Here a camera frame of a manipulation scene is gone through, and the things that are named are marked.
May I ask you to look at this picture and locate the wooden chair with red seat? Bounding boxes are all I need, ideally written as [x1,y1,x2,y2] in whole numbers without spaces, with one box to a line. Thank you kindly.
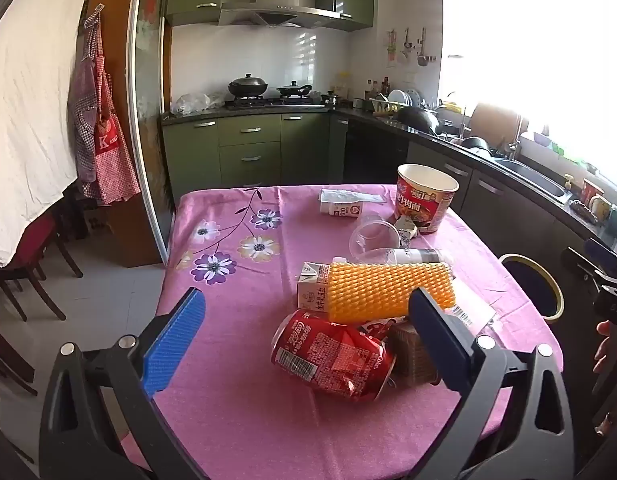
[0,212,84,321]

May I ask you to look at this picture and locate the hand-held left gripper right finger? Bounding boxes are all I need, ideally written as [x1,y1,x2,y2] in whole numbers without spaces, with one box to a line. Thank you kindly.
[407,287,574,480]

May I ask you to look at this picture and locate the red instant noodle cup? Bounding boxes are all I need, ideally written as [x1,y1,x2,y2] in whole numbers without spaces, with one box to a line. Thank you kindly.
[395,163,459,235]

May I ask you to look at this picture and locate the pink floral tablecloth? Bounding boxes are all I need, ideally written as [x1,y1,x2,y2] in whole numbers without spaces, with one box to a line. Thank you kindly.
[123,185,562,480]

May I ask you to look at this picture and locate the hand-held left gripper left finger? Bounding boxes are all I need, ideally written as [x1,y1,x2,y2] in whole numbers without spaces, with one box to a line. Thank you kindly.
[38,287,209,480]

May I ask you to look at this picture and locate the red mug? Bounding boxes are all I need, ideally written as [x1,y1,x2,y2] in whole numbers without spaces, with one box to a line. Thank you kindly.
[581,178,604,206]

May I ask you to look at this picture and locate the black frying pan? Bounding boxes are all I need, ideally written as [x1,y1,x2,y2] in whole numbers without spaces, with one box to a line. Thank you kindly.
[276,80,314,97]

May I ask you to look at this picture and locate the dish rack with dishes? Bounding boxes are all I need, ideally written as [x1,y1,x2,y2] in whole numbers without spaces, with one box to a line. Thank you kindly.
[371,89,429,113]

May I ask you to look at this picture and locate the red and white milk carton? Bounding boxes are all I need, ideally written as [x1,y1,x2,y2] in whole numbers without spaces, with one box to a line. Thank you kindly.
[296,261,334,313]

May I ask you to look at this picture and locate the white printed tube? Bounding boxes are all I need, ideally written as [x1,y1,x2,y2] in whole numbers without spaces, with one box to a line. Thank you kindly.
[383,247,454,266]

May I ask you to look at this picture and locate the crushed red soda can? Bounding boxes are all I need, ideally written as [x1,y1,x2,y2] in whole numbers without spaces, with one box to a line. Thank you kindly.
[271,308,397,403]

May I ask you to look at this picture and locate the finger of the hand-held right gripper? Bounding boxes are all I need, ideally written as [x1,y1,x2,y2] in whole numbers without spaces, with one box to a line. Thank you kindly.
[585,237,617,276]
[561,246,614,283]

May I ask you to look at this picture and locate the gas stove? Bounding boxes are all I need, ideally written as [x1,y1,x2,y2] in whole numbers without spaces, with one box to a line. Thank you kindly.
[223,97,329,111]

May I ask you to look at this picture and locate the white plastic bag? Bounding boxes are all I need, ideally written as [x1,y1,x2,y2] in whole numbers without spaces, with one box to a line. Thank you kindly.
[169,92,226,115]

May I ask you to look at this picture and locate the yellow-rimmed blue trash bin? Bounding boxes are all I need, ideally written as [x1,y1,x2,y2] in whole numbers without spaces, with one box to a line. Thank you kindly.
[499,253,564,321]

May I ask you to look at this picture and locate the wooden cutting board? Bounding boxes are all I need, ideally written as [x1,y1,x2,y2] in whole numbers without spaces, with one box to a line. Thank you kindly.
[471,102,522,136]

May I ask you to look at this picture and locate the clear plastic cup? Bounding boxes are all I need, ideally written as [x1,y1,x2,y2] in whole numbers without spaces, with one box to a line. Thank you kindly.
[349,214,402,261]

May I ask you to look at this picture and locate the crumpled foil wrapper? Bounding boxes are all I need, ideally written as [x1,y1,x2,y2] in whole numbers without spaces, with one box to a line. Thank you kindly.
[393,215,420,241]

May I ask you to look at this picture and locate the yellow mug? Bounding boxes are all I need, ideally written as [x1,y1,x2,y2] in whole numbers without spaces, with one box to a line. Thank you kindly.
[589,195,614,221]

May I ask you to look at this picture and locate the black kitchen countertop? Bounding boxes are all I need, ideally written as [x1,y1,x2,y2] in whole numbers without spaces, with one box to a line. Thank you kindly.
[161,105,617,256]

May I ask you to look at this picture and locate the person's right hand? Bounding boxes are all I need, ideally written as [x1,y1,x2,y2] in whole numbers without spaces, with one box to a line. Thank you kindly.
[595,320,617,373]

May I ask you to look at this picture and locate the dark kitchen base cabinets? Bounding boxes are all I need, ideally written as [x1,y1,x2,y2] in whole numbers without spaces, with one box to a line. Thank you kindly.
[346,120,599,281]

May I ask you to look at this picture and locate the red printed wrapper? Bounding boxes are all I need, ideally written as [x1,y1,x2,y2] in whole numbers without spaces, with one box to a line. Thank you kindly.
[359,316,407,341]

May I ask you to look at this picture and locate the dark dish rag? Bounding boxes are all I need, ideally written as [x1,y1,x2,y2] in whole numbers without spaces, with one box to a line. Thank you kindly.
[569,199,599,223]

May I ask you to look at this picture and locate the purple checked apron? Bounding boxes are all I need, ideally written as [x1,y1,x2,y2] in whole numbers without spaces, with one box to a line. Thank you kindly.
[68,10,106,183]

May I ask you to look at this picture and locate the white hanging sheet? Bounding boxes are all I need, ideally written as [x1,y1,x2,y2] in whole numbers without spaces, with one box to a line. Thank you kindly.
[0,0,96,268]

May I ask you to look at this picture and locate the white paper sheet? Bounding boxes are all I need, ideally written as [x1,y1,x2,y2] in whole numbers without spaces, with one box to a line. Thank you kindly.
[451,287,497,336]

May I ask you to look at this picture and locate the black lidded wok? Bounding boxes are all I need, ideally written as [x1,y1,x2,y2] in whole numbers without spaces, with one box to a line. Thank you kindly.
[227,73,269,98]

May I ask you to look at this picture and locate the black pot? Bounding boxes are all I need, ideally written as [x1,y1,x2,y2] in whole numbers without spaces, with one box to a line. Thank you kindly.
[461,135,492,156]

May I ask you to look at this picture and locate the row of condiment bottles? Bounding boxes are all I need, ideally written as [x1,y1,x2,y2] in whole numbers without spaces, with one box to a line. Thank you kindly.
[363,76,392,98]

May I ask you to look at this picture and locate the steel sink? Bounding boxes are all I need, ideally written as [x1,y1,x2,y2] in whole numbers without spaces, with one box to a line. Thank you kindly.
[493,157,572,201]

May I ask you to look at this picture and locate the red checked apron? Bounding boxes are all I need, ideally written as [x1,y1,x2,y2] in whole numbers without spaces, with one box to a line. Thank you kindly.
[91,20,142,206]

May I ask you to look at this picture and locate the steel faucet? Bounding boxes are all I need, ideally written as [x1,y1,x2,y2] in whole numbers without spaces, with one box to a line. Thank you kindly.
[506,112,524,161]

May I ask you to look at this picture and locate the dark wooden chair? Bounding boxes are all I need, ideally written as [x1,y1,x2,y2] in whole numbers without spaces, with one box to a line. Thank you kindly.
[0,310,39,396]

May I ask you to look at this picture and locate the orange spiky foam sleeve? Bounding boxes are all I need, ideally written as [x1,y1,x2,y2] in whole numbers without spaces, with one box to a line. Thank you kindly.
[327,257,457,323]

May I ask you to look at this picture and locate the brown plastic tray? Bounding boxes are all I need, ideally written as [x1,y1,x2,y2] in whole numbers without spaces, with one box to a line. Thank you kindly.
[386,320,442,388]

